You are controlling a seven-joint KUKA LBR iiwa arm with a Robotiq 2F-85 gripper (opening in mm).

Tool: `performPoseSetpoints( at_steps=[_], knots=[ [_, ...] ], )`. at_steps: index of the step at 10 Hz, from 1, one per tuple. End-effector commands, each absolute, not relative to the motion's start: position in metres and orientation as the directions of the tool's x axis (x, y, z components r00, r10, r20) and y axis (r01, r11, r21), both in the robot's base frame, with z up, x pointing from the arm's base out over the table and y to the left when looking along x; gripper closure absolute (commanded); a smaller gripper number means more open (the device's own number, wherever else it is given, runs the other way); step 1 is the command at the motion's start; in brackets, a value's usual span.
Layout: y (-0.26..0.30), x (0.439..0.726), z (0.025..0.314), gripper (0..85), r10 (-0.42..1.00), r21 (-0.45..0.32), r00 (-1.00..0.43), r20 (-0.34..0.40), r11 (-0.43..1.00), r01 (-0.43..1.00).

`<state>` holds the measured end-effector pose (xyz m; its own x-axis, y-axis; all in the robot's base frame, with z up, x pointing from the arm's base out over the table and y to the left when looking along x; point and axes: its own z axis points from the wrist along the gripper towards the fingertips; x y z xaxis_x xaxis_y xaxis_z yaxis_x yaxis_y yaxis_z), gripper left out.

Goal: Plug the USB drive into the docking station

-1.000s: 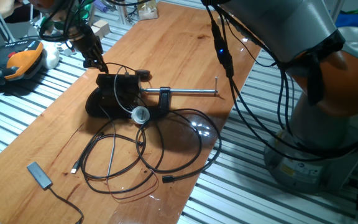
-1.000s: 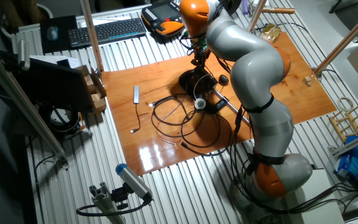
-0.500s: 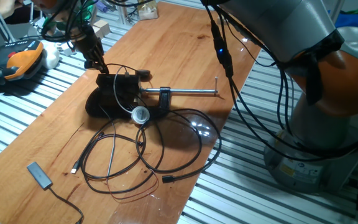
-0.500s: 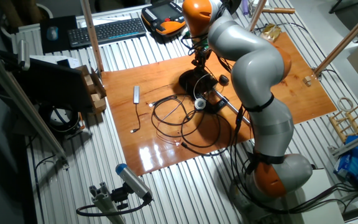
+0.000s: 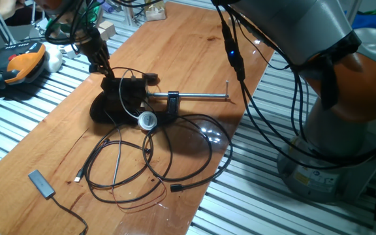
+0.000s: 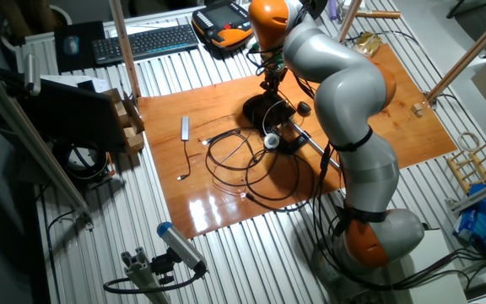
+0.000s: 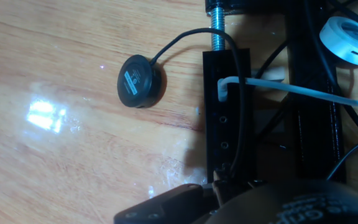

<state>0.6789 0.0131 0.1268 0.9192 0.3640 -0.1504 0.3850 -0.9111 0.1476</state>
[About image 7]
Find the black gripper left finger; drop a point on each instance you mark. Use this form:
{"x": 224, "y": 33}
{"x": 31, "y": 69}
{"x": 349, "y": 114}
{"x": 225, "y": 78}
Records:
{"x": 169, "y": 207}

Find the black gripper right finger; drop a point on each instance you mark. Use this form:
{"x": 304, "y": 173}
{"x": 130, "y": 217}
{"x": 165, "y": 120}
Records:
{"x": 228, "y": 186}

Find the black round USB device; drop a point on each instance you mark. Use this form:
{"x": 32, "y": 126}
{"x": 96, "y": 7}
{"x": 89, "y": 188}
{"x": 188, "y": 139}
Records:
{"x": 135, "y": 81}

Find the black docking station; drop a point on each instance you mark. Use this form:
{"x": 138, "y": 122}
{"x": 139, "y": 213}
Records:
{"x": 221, "y": 133}

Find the white round USB device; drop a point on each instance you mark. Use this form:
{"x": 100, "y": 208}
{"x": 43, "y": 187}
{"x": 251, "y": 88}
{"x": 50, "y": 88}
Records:
{"x": 346, "y": 40}

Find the black metal C-clamp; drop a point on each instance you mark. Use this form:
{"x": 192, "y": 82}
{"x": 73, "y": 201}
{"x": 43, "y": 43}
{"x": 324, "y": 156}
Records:
{"x": 319, "y": 124}

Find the wooden board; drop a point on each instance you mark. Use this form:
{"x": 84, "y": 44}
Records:
{"x": 73, "y": 140}

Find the clear tape strip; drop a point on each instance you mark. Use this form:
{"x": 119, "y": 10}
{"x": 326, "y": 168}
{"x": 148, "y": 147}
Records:
{"x": 273, "y": 74}

